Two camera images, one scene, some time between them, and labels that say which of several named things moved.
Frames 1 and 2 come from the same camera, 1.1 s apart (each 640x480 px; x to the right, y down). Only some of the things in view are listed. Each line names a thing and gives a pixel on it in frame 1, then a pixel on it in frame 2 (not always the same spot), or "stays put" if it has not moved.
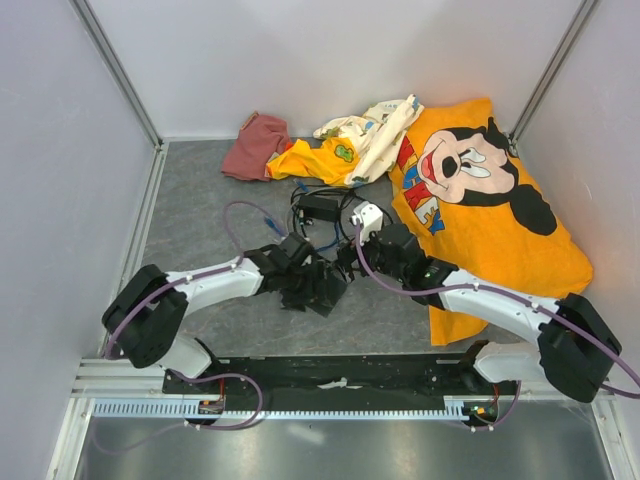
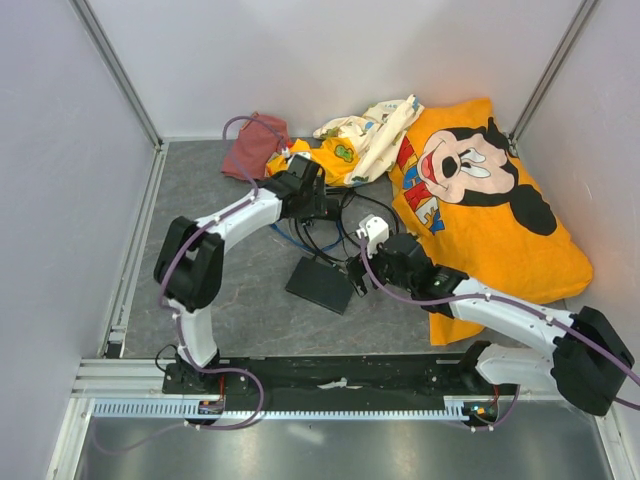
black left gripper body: [297, 275] → [313, 207]
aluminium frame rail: [101, 378] stays put
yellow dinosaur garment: [333, 162] stays put
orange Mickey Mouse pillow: [472, 205] stays put
